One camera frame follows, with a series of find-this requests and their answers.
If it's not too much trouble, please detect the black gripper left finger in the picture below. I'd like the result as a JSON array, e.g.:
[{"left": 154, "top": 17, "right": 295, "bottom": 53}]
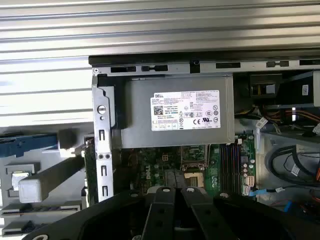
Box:
[{"left": 24, "top": 186, "right": 177, "bottom": 240}]

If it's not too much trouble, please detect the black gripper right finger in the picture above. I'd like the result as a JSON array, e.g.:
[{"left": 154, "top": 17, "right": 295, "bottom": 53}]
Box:
[{"left": 179, "top": 186, "right": 320, "bottom": 240}]

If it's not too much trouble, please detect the black RAM slot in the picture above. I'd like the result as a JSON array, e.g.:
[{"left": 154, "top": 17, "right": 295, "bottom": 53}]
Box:
[
  {"left": 229, "top": 143, "right": 236, "bottom": 196},
  {"left": 219, "top": 143, "right": 226, "bottom": 195},
  {"left": 224, "top": 143, "right": 231, "bottom": 195},
  {"left": 235, "top": 143, "right": 242, "bottom": 197}
]

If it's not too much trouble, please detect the CPU socket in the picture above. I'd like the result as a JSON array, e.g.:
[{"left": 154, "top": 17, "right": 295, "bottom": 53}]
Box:
[{"left": 183, "top": 171, "right": 205, "bottom": 188}]

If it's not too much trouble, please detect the green motherboard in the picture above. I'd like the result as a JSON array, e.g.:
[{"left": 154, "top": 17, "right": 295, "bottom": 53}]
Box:
[{"left": 111, "top": 133, "right": 259, "bottom": 201}]

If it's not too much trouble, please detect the metal socket cover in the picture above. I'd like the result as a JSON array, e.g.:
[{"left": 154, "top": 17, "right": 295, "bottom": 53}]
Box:
[{"left": 180, "top": 144, "right": 210, "bottom": 171}]

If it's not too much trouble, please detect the green graphics card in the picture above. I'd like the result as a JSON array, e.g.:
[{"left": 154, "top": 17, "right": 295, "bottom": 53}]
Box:
[{"left": 80, "top": 138, "right": 98, "bottom": 210}]

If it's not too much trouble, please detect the grey parts rack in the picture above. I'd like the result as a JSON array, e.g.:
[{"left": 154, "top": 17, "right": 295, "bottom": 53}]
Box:
[{"left": 0, "top": 119, "right": 100, "bottom": 240}]

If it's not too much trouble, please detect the grey power supply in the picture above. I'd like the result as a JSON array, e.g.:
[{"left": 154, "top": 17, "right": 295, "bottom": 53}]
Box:
[{"left": 111, "top": 74, "right": 236, "bottom": 149}]

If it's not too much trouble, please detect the black PC case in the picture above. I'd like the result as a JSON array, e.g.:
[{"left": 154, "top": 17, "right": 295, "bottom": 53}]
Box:
[{"left": 87, "top": 54, "right": 320, "bottom": 210}]

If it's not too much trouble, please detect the white power supply label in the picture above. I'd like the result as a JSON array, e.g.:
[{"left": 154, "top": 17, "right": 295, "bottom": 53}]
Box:
[{"left": 150, "top": 89, "right": 221, "bottom": 132}]

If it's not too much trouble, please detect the blue disk carrier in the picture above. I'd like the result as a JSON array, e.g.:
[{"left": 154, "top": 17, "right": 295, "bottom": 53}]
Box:
[{"left": 0, "top": 133, "right": 59, "bottom": 159}]

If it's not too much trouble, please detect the silver CPU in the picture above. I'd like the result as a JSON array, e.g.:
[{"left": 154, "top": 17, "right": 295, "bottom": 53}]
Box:
[{"left": 11, "top": 170, "right": 35, "bottom": 192}]

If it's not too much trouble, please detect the blue flat cable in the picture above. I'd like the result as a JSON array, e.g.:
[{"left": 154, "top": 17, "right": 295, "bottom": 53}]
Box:
[{"left": 246, "top": 186, "right": 261, "bottom": 202}]

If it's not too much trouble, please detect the black cable loop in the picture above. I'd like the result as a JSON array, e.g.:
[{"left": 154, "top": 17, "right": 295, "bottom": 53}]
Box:
[{"left": 268, "top": 143, "right": 320, "bottom": 186}]

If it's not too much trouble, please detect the red yellow wire bundle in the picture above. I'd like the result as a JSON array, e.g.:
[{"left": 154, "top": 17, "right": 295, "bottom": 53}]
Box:
[{"left": 234, "top": 106, "right": 320, "bottom": 127}]

